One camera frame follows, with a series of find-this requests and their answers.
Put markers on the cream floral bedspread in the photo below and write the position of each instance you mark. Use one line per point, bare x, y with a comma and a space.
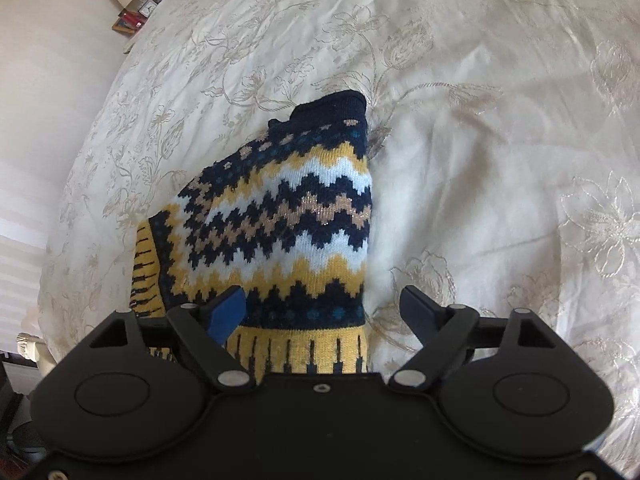
504, 151

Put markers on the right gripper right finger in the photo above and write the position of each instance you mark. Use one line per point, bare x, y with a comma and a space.
445, 334

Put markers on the navy yellow patterned knit sweater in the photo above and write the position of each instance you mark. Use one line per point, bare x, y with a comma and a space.
286, 218

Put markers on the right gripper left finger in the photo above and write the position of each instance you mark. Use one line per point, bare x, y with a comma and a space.
202, 332

